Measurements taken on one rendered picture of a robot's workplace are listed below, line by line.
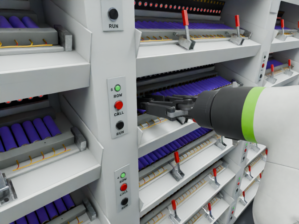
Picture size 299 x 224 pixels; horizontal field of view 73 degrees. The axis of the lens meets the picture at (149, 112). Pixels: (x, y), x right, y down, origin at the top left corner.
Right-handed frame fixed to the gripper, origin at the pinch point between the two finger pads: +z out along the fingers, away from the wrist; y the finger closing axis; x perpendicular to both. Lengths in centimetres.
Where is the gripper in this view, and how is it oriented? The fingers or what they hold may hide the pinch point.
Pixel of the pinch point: (149, 102)
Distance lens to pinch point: 53.0
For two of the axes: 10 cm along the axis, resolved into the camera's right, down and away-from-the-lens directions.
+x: -1.1, -9.6, -2.5
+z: -6.7, -1.1, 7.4
